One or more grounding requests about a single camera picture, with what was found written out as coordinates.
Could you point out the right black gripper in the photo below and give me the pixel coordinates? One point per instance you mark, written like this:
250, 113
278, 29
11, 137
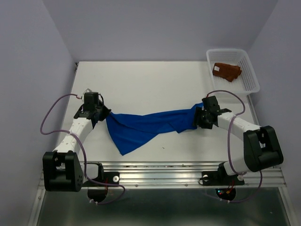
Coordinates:
199, 110

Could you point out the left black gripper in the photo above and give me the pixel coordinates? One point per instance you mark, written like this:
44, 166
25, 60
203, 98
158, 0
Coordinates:
106, 111

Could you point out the blue towel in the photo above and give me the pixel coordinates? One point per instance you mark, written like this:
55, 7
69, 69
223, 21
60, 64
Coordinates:
129, 131

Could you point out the brown towel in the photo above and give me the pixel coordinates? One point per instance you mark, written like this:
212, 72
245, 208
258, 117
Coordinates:
226, 71

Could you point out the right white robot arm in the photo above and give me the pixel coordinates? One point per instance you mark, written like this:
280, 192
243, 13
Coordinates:
261, 148

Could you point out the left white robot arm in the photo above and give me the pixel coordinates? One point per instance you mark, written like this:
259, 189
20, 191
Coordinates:
61, 167

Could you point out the white plastic basket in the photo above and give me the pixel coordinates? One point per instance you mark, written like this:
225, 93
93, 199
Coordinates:
246, 83

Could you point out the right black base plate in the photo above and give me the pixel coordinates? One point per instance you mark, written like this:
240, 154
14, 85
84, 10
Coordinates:
219, 178

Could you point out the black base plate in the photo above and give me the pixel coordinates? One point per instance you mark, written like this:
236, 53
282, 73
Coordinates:
219, 178
107, 178

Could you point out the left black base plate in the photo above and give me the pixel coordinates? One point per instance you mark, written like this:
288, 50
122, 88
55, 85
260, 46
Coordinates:
107, 178

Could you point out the aluminium mounting rail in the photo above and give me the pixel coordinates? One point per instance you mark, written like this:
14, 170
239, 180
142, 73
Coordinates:
181, 175

